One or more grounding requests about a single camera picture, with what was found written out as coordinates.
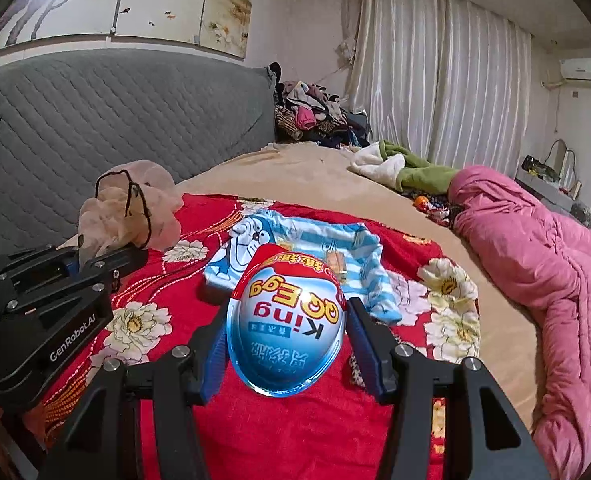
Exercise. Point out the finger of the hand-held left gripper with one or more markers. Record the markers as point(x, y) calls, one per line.
point(70, 264)
point(115, 262)

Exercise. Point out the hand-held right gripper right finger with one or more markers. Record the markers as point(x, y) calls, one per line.
point(370, 360)

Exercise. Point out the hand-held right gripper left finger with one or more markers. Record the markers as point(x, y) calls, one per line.
point(213, 365)

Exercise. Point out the beige sheer scrunchie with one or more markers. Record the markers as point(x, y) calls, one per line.
point(125, 210)

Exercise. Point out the blue toy egg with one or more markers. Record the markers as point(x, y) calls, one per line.
point(285, 340)

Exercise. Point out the red floral blanket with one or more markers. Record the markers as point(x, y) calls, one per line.
point(285, 435)

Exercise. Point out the blue striped cartoon cloth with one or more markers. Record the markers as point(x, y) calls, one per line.
point(235, 255)

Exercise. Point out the grey quilted headboard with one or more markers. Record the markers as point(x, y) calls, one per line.
point(125, 120)

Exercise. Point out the small orange toy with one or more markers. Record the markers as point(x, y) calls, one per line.
point(420, 202)

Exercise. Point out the colourful snack wrappers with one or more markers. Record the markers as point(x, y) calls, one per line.
point(443, 210)

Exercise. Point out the pink quilted duvet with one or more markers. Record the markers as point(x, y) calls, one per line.
point(550, 285)

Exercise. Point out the green white fleece blanket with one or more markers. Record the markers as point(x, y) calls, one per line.
point(415, 170)

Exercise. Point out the white dresser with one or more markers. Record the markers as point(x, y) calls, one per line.
point(550, 190)

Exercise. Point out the black cloth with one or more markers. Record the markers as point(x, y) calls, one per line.
point(274, 72)

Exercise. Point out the pile of clothes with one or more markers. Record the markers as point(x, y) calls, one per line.
point(315, 115)

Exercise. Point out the dark bag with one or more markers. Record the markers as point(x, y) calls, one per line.
point(538, 167)

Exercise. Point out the arched table mirror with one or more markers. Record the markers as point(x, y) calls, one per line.
point(558, 157)

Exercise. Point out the white curtains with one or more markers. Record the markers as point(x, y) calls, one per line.
point(440, 85)

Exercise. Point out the white hanging flower decoration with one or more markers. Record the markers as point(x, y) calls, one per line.
point(345, 50)

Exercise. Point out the white air conditioner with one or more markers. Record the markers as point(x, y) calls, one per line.
point(583, 70)

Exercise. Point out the floral wall painting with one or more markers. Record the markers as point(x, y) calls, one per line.
point(125, 0)

